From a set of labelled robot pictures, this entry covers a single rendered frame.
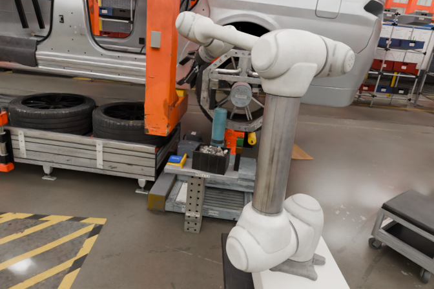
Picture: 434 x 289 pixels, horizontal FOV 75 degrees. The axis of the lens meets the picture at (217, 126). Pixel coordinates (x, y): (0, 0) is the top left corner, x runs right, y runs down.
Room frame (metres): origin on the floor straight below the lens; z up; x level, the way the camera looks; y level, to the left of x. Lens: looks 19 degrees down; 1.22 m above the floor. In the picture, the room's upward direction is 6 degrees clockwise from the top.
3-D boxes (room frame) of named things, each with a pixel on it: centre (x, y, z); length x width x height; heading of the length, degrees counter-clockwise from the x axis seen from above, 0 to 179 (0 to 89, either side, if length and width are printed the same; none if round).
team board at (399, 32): (6.91, -4.11, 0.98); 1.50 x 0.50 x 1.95; 94
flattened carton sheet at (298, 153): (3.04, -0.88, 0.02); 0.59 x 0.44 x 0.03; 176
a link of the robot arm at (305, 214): (0.89, -0.34, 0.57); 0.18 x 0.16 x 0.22; 127
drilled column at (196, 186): (1.52, 0.09, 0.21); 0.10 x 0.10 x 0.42; 86
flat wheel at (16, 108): (2.35, 1.43, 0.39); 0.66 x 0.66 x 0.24
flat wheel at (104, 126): (2.30, 0.72, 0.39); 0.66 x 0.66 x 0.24
